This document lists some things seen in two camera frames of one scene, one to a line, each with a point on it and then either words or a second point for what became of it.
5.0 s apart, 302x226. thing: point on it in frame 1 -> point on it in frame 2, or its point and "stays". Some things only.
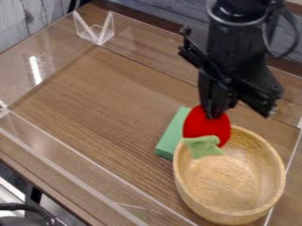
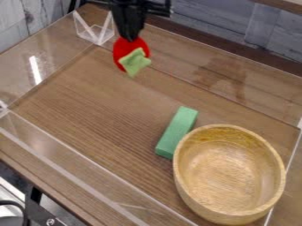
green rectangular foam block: [166, 146] stays
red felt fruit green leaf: [202, 130] -> [131, 55]
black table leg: [35, 195] stays
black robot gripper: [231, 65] -> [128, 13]
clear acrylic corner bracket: [98, 33] stays
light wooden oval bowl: [227, 189] stays
